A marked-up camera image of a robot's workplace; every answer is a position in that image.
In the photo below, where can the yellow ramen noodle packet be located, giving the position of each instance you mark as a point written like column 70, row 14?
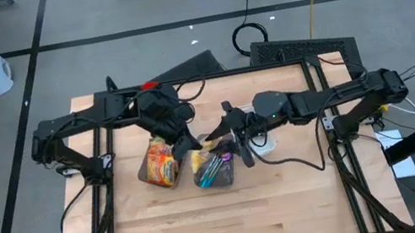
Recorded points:
column 200, row 158

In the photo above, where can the white paper sheet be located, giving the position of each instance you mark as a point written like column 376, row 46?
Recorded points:
column 407, row 168

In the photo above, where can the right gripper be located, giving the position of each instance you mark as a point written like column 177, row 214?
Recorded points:
column 254, row 125

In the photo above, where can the black wedge panel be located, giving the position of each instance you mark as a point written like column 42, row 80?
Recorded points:
column 194, row 67

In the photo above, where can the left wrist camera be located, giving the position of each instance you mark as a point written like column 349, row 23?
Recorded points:
column 158, row 101

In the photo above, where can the orange ramen noodle packet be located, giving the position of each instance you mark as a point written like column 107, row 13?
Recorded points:
column 161, row 167

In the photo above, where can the black perforated panel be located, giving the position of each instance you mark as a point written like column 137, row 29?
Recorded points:
column 306, row 47

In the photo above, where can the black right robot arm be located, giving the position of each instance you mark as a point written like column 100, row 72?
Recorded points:
column 336, row 95

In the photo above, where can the black aluminium table frame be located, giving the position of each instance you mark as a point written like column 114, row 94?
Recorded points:
column 205, row 77

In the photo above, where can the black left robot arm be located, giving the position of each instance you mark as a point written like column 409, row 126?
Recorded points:
column 84, row 119

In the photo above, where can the white plastic bin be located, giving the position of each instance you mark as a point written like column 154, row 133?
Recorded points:
column 268, row 146

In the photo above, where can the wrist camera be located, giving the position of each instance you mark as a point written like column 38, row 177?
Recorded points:
column 269, row 103
column 158, row 101

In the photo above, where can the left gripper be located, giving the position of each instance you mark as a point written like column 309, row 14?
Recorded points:
column 175, row 126

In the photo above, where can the yellow plug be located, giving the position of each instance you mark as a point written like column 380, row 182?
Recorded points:
column 383, row 107

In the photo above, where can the red plastic cup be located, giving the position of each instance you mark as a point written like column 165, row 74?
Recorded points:
column 150, row 85

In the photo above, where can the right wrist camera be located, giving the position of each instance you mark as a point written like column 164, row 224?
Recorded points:
column 269, row 103

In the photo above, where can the grey translucent plastic bin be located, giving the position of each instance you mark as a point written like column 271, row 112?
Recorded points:
column 227, row 177
column 143, row 175

